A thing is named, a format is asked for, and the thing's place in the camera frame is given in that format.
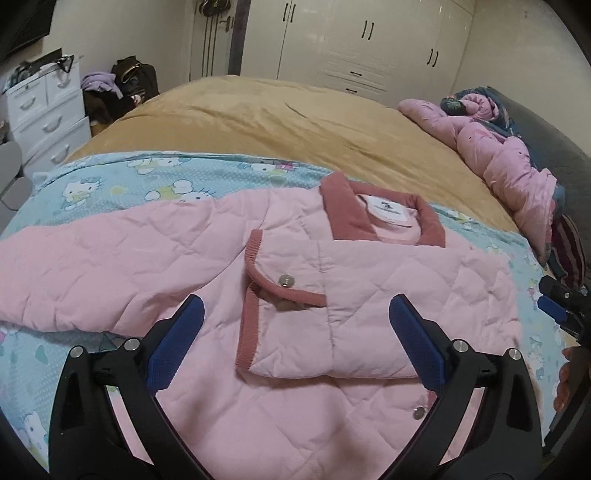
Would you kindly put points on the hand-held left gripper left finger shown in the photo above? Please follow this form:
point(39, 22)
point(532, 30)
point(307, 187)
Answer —
point(178, 337)

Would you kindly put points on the tan bed cover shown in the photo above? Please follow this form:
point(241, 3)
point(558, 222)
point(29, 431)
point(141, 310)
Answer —
point(277, 120)

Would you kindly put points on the black wall television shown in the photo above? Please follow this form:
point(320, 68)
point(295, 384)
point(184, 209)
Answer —
point(23, 23)

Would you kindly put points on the person's right hand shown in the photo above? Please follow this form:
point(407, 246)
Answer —
point(564, 378)

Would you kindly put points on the dark hanging bags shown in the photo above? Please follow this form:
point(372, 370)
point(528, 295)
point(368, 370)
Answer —
point(213, 5)

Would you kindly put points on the dark clothes pile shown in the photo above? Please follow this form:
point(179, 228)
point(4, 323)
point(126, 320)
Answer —
point(104, 108)

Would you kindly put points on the black bag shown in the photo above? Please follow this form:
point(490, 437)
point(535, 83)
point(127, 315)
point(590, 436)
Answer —
point(138, 78)

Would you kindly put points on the pink comforter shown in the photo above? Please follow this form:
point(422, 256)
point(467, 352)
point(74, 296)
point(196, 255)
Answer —
point(498, 161)

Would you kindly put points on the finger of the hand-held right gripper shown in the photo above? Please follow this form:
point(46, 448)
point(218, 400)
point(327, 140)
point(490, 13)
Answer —
point(551, 309)
point(561, 287)

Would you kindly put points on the striped cloth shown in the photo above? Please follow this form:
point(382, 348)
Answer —
point(570, 249)

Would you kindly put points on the white door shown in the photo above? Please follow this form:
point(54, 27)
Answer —
point(217, 50)

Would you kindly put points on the white plastic drawer unit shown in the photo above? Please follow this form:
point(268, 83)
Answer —
point(41, 120)

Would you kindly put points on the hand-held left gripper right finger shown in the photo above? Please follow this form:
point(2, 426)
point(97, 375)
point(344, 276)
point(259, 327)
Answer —
point(408, 330)

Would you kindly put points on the blue cartoon cat blanket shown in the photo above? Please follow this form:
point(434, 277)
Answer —
point(115, 180)

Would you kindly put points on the white wardrobe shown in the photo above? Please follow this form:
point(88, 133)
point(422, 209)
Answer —
point(392, 46)

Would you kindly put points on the purple clothes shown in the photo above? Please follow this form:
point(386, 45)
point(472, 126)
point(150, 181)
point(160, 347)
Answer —
point(99, 83)

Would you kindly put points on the dark grey headboard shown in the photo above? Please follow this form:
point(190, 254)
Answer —
point(554, 134)

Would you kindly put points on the pink quilted jacket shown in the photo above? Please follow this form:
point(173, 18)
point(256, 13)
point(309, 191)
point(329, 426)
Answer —
point(138, 258)

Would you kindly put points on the dark flat board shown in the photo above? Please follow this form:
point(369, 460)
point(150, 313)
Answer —
point(39, 62)

